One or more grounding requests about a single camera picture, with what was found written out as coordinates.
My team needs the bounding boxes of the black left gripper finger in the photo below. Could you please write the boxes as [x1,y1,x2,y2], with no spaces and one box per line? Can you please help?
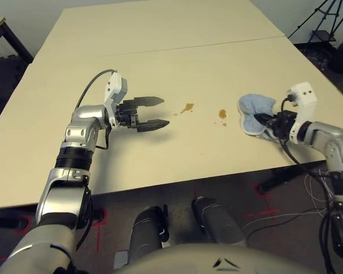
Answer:
[132,96,165,109]
[137,119,171,134]

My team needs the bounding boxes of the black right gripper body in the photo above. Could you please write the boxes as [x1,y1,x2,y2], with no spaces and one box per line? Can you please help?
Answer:
[267,110,298,140]

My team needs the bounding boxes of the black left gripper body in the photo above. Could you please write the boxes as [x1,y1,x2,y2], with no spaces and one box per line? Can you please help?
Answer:
[115,99,141,130]

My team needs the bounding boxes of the light blue terry rag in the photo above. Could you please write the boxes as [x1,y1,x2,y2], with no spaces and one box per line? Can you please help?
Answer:
[238,93,278,140]

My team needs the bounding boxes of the large brown liquid spill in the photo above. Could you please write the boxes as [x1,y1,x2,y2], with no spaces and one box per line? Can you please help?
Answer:
[173,102,195,116]

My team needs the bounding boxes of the small brown liquid spill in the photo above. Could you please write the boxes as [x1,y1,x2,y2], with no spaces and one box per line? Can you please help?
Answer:
[212,109,228,127]

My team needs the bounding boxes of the black equipment bag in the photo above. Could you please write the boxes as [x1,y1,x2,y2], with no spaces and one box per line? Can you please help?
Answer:
[327,42,343,74]

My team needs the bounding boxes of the grey right robot leg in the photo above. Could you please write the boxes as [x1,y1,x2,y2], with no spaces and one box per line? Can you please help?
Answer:
[192,196,246,246]

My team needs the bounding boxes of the black tripod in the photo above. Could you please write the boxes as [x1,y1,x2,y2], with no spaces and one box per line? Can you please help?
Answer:
[287,0,343,45]

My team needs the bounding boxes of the black foam puzzle mat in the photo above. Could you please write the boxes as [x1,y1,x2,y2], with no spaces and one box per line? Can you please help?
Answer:
[0,54,32,115]

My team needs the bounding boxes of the grey flat floor object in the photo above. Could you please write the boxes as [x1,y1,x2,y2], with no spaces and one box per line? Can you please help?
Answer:
[114,251,130,268]

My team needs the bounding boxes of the grey robot torso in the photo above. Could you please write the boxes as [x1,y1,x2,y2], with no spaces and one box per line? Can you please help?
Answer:
[114,242,329,274]

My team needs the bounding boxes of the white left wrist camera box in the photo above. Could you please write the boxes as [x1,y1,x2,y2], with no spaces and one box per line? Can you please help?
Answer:
[103,71,129,127]

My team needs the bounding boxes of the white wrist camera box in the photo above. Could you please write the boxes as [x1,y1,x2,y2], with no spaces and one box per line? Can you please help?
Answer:
[286,82,318,143]
[103,71,129,127]

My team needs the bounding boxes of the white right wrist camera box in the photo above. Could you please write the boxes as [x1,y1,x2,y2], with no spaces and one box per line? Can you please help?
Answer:
[286,82,318,143]

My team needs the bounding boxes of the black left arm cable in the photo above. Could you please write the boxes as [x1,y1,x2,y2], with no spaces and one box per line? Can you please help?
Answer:
[75,68,118,151]

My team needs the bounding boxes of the white floor cables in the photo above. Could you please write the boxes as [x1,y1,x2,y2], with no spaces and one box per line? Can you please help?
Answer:
[242,168,343,229]

